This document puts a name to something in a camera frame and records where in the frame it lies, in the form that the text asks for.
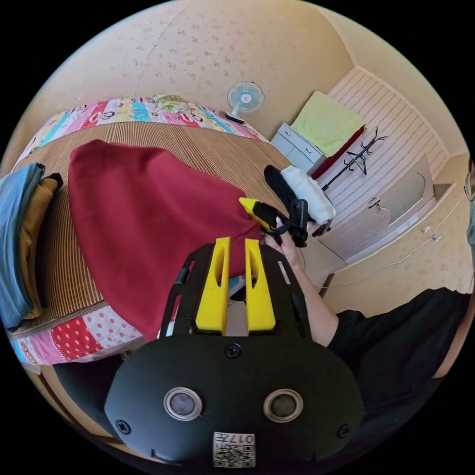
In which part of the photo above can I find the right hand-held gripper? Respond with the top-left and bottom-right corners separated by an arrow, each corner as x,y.
238,164 -> 333,250

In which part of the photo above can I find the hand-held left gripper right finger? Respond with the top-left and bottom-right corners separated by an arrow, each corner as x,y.
244,238 -> 277,332

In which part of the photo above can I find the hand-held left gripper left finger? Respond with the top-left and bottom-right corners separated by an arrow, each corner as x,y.
195,237 -> 232,332

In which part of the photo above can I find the red long sleeve shirt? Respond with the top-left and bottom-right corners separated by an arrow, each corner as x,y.
68,139 -> 265,342

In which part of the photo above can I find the person's right forearm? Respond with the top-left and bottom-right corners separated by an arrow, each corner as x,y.
290,259 -> 339,350

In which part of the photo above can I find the person's right hand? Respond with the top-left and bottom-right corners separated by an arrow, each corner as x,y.
261,222 -> 304,271

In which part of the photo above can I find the bed with woven mat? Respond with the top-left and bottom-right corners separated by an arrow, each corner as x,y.
7,95 -> 294,367

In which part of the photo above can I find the small white desk fan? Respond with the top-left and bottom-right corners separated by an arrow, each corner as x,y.
226,80 -> 265,125

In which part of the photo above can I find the grey cupboard with green towel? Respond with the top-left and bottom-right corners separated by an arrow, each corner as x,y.
270,90 -> 367,180

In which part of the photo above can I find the black coat rack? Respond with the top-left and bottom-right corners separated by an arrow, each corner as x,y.
320,126 -> 389,192

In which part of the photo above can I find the person's body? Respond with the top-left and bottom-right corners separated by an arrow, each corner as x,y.
51,155 -> 475,465

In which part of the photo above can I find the white door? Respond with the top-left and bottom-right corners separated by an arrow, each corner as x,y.
317,153 -> 437,261

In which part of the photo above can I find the pile of clothes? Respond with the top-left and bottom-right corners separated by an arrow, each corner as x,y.
0,162 -> 64,332

